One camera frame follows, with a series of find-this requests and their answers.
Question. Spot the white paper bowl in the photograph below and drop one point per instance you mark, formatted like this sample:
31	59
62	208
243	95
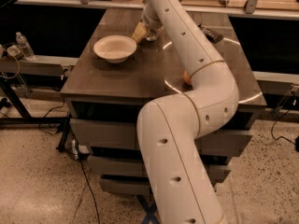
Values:
115	48

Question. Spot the top grey drawer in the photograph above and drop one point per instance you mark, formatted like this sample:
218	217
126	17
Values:
93	133

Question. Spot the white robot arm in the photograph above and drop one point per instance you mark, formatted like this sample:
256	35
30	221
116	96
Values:
167	127

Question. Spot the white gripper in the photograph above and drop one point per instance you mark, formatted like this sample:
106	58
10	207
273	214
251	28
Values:
150	23

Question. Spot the clear plastic water bottle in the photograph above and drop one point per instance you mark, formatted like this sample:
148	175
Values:
25	46

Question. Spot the bottom grey drawer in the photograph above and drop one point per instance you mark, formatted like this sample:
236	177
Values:
125	186

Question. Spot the grey drawer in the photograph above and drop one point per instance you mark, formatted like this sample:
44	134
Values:
125	186
93	133
134	170

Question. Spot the grey drawer cabinet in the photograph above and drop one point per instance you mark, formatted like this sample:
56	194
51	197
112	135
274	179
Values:
102	91

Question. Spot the grey side bench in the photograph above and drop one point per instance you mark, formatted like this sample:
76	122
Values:
51	66

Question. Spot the middle grey drawer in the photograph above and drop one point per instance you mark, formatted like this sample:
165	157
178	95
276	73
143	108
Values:
134	170

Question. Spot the orange fruit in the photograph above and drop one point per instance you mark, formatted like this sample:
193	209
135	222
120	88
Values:
186	78

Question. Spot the blue tape cross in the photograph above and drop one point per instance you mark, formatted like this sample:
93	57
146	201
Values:
150	210

